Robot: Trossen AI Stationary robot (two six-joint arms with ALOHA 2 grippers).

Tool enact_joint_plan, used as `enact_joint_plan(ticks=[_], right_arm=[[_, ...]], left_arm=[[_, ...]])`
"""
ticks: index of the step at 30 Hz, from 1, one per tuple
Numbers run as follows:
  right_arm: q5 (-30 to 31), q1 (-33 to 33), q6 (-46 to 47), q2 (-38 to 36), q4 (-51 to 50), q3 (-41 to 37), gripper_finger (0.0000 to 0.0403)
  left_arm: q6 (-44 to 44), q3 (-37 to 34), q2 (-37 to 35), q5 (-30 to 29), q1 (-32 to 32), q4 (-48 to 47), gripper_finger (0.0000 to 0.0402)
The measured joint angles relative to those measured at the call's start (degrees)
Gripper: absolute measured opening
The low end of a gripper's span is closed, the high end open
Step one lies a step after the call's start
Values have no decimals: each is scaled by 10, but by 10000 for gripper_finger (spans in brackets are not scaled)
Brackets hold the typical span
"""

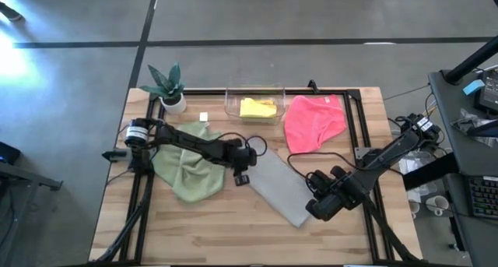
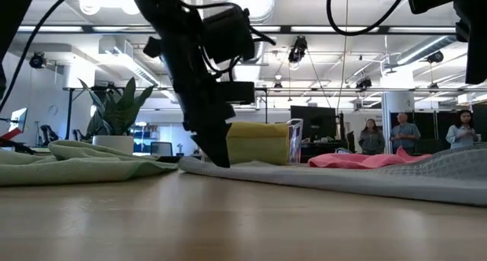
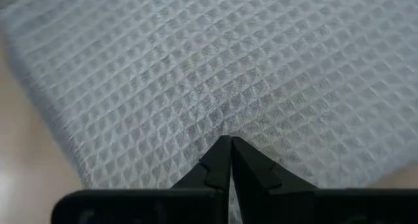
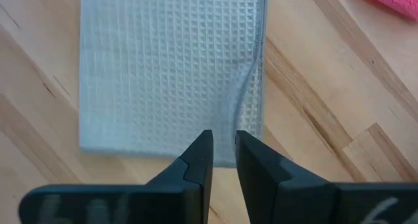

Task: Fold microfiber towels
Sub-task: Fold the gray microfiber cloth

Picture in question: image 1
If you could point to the yellow microfiber towel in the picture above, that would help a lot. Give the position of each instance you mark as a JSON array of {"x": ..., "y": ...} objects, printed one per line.
[{"x": 257, "y": 109}]

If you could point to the blue sticky note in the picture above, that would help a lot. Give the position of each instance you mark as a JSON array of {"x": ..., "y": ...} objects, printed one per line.
[{"x": 472, "y": 87}]

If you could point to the black clamp bracket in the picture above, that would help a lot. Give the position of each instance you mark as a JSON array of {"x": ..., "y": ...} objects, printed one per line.
[{"x": 312, "y": 87}]

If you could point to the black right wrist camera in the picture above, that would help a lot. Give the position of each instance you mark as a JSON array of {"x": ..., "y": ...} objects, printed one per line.
[{"x": 323, "y": 176}]

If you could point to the grey office desk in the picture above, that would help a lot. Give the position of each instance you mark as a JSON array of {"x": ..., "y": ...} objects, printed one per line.
[{"x": 463, "y": 150}]

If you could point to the black aluminium table frame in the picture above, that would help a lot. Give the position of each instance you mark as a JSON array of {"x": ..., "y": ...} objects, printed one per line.
[{"x": 202, "y": 92}]

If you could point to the large white mug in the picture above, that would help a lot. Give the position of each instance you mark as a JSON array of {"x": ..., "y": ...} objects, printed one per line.
[{"x": 437, "y": 204}]

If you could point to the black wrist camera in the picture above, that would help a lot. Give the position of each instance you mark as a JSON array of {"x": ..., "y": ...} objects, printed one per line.
[
  {"x": 242, "y": 180},
  {"x": 323, "y": 176}
]

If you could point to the clear plastic bin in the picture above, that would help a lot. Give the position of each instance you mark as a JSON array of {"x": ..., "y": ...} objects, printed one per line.
[{"x": 229, "y": 103}]

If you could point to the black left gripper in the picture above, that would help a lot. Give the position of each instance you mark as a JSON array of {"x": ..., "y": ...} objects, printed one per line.
[{"x": 243, "y": 158}]

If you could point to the grey metal base plate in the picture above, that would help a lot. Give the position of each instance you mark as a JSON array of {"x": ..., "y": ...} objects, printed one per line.
[
  {"x": 114, "y": 156},
  {"x": 363, "y": 155}
]

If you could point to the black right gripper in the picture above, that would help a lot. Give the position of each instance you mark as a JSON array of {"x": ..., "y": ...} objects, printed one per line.
[{"x": 338, "y": 197}]

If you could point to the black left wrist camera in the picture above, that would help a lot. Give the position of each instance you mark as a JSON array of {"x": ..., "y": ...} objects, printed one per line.
[{"x": 242, "y": 180}]

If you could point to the white crumpled plastic bag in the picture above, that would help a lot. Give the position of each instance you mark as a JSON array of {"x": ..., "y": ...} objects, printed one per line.
[{"x": 412, "y": 164}]

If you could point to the small white mug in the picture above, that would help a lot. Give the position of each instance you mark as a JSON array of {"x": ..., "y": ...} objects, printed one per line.
[{"x": 414, "y": 208}]

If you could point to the grey waffle microfiber towel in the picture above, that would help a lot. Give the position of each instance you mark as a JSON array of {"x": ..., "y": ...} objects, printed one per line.
[{"x": 280, "y": 185}]

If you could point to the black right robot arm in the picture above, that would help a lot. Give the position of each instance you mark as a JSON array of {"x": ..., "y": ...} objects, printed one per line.
[{"x": 385, "y": 150}]

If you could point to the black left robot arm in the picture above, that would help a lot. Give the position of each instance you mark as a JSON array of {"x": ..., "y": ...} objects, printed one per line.
[{"x": 186, "y": 142}]

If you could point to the white plant pot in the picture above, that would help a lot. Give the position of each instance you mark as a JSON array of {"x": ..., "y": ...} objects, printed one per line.
[{"x": 177, "y": 106}]

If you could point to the black desk device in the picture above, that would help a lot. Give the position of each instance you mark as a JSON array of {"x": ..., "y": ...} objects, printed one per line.
[{"x": 490, "y": 95}]

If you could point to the sage green teal-edged towel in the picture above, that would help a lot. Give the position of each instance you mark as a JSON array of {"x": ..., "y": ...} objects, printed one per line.
[{"x": 186, "y": 177}]

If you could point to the black slanted pole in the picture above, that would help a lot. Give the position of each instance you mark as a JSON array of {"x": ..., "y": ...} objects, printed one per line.
[{"x": 470, "y": 60}]

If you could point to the dark side stand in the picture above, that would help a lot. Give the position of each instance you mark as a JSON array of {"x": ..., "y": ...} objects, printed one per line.
[{"x": 23, "y": 177}]

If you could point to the grey crumpled bag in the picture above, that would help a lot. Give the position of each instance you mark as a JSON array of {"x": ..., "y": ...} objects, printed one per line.
[{"x": 467, "y": 121}]

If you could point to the black keyboard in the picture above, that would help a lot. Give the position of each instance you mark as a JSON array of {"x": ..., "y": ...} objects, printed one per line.
[{"x": 484, "y": 197}]

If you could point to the green snake plant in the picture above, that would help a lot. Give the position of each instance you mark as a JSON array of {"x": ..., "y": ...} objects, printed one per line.
[{"x": 167, "y": 86}]

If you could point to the pink microfiber towel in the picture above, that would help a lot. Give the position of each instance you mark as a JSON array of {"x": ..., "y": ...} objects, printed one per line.
[{"x": 311, "y": 123}]

